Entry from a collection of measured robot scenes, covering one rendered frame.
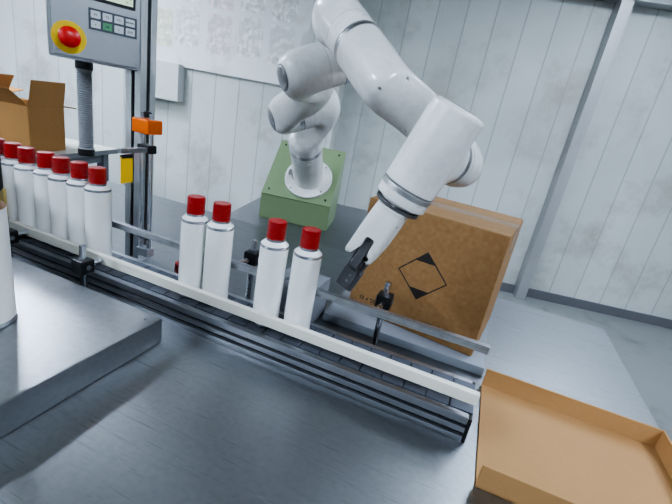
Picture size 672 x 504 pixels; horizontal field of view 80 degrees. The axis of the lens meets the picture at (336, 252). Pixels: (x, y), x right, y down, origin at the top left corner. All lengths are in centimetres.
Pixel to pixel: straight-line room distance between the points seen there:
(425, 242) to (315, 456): 47
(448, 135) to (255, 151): 336
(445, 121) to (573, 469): 56
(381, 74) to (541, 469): 65
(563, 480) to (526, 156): 321
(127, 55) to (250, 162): 292
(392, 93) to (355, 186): 303
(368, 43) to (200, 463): 66
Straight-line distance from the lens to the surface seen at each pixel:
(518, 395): 89
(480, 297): 87
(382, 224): 61
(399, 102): 70
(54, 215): 109
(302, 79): 95
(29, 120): 270
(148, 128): 97
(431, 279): 88
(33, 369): 71
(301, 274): 71
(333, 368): 72
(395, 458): 66
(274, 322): 74
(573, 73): 386
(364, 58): 71
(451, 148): 59
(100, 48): 106
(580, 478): 79
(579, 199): 397
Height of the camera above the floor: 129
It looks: 19 degrees down
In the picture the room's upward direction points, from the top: 11 degrees clockwise
